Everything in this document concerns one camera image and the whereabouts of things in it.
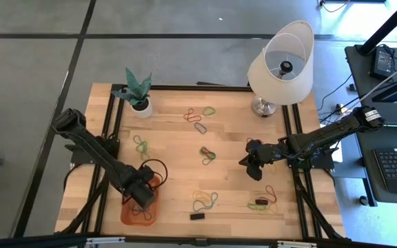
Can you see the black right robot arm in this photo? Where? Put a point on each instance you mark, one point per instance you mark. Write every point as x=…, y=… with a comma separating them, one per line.
x=322, y=137

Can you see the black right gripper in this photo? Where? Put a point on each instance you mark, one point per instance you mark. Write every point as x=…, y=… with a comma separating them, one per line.
x=258, y=153

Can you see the white shade silver table lamp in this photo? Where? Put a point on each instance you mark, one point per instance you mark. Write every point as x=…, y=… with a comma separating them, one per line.
x=274, y=89

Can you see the orange plastic bin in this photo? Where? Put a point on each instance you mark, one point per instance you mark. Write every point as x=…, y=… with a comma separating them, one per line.
x=129, y=217

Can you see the floor power plug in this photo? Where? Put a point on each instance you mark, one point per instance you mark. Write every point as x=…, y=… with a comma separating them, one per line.
x=340, y=109

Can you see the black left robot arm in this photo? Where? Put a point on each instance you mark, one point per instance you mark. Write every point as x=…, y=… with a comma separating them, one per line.
x=91, y=148

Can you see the black side desk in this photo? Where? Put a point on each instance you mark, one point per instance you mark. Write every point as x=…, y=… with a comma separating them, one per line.
x=355, y=69

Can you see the black diagonal pole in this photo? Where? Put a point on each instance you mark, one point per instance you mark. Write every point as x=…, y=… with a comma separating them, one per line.
x=388, y=25

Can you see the green plant in white pot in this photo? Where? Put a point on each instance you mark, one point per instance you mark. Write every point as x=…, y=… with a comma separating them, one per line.
x=142, y=110

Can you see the black caster wheel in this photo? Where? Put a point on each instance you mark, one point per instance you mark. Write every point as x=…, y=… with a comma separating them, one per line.
x=364, y=200

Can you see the black aluminium table frame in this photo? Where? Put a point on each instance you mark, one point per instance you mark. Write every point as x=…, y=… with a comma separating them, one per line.
x=184, y=87

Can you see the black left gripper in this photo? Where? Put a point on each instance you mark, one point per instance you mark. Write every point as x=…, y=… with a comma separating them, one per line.
x=145, y=196

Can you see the thin white rod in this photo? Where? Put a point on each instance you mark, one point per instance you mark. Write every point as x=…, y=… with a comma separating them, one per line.
x=388, y=79

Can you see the small wide black rubber band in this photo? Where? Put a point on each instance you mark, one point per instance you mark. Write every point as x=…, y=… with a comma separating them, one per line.
x=261, y=202

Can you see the black crossbar with silver brackets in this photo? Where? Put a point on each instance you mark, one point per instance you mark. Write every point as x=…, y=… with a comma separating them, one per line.
x=47, y=241

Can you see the black power adapter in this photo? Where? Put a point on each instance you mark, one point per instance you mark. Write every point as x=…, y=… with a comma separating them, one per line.
x=382, y=63

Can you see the small black clip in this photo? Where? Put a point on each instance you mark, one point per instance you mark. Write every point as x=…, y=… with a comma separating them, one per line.
x=197, y=216

